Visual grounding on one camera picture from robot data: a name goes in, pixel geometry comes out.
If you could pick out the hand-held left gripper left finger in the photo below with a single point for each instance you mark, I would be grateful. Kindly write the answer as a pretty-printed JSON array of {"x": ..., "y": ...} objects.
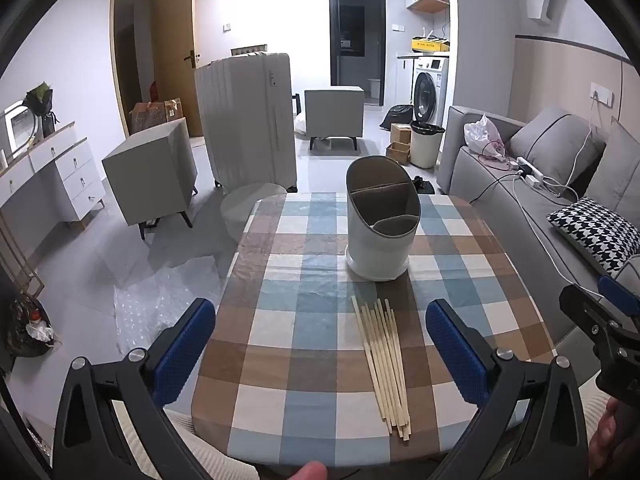
[{"x": 185, "y": 345}]

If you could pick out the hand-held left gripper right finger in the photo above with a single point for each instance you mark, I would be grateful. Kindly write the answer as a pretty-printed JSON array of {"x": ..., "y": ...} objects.
[{"x": 457, "y": 355}]

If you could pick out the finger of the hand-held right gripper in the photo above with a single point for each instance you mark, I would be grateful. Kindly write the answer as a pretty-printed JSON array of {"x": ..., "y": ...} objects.
[
  {"x": 617, "y": 294},
  {"x": 585, "y": 310}
]

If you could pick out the bundle of wooden chopsticks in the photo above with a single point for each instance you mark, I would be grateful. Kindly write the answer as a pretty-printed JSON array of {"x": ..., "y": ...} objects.
[{"x": 385, "y": 375}]

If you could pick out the white grey utensil holder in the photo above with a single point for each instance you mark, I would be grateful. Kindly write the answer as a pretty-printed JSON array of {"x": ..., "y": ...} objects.
[{"x": 380, "y": 255}]

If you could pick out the person's right hand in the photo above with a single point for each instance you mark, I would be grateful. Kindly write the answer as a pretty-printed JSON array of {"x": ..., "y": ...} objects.
[{"x": 604, "y": 430}]

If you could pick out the person's left hand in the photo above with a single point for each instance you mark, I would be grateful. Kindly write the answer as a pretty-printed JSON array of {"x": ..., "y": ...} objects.
[{"x": 309, "y": 472}]

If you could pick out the bubble wrap sheet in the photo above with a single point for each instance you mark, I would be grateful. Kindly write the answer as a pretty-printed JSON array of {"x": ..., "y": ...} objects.
[{"x": 150, "y": 310}]

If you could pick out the houndstooth pillow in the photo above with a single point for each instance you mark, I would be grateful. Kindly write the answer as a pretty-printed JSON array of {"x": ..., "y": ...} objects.
[{"x": 595, "y": 232}]

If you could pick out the cream knit cloth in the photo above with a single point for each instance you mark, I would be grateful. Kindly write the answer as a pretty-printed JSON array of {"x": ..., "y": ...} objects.
[{"x": 132, "y": 427}]

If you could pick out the checked tablecloth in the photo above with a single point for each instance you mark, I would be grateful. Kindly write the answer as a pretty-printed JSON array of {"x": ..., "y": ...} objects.
[{"x": 300, "y": 310}]

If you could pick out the grey sofa cushion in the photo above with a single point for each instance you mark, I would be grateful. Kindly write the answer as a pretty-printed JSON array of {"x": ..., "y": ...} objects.
[
  {"x": 555, "y": 145},
  {"x": 620, "y": 165}
]

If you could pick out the grey sofa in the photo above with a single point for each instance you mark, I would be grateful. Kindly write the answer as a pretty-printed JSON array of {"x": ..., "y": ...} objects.
[{"x": 505, "y": 195}]

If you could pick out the white power strip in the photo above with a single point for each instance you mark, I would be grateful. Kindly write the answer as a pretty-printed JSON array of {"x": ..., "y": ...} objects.
[{"x": 534, "y": 176}]

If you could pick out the black waste bin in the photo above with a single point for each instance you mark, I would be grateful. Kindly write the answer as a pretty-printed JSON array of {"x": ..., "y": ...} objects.
[{"x": 30, "y": 330}]

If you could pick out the grey nightstand cabinet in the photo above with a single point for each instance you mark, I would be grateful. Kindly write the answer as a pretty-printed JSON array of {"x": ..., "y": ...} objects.
[
  {"x": 332, "y": 112},
  {"x": 150, "y": 175}
]

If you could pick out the white plastic bag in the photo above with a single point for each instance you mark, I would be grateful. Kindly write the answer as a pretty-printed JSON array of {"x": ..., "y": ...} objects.
[{"x": 481, "y": 135}]

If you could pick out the small cardboard box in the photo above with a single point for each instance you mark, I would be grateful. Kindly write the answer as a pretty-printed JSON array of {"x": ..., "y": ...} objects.
[
  {"x": 397, "y": 154},
  {"x": 400, "y": 134}
]

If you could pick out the beige trash bin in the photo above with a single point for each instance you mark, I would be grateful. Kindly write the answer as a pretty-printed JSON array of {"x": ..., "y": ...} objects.
[{"x": 426, "y": 147}]

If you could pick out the white dresser with drawers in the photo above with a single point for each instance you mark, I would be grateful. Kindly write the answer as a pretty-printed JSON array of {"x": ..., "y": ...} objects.
[{"x": 65, "y": 170}]

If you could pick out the white ribbed suitcase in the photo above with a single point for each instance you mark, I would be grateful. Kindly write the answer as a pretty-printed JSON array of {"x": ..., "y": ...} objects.
[{"x": 245, "y": 120}]

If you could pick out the large brown cardboard box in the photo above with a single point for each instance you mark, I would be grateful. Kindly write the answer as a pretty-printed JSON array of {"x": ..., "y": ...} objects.
[{"x": 152, "y": 112}]

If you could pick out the black garbage bag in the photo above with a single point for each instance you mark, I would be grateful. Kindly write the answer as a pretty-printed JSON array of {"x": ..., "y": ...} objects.
[{"x": 397, "y": 116}]

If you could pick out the white washing machine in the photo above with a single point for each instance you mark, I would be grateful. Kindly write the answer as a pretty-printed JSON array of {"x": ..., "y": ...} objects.
[{"x": 430, "y": 90}]

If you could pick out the lit vanity mirror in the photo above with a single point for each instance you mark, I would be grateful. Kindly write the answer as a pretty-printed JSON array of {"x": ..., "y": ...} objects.
[{"x": 20, "y": 125}]

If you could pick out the dark handbag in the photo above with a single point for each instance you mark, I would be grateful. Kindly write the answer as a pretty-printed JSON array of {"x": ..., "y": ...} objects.
[{"x": 42, "y": 105}]

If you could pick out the wooden door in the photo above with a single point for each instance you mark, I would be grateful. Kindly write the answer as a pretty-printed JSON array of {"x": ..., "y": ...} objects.
[{"x": 172, "y": 50}]

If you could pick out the wooden shelf rack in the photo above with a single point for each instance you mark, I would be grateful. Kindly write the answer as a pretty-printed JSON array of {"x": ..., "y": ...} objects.
[{"x": 247, "y": 51}]

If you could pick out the yellow crate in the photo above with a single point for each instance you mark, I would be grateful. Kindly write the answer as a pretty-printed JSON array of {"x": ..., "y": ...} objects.
[{"x": 429, "y": 45}]

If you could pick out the black framed doorway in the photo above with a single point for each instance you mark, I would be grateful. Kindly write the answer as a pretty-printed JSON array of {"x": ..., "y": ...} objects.
[{"x": 356, "y": 35}]

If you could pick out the wall socket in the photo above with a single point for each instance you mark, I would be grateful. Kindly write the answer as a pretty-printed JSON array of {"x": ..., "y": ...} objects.
[{"x": 601, "y": 94}]

